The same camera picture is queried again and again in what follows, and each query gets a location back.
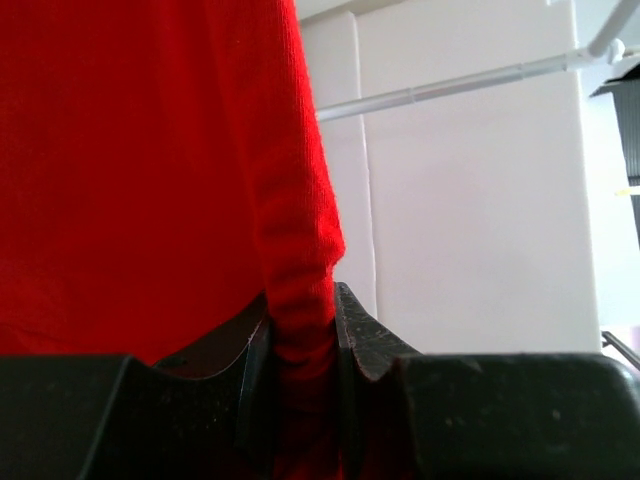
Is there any red t shirt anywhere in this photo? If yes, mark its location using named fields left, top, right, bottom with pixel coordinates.
left=1, top=1, right=345, bottom=479

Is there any white clothes rack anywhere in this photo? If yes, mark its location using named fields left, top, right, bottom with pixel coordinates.
left=316, top=0, right=639, bottom=122

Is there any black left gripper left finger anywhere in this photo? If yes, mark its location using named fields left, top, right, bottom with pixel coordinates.
left=1, top=296, right=274, bottom=479

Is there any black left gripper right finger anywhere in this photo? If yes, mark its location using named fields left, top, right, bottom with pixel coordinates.
left=335, top=283, right=639, bottom=479

